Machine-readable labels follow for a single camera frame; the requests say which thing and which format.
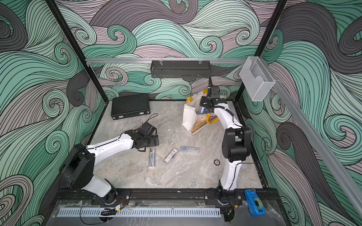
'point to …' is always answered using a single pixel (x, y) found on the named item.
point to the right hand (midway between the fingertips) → (202, 101)
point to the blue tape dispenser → (256, 206)
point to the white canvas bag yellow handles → (192, 110)
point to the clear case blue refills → (170, 155)
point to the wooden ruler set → (200, 122)
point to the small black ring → (214, 162)
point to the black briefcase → (130, 106)
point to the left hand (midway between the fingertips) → (152, 141)
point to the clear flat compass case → (188, 149)
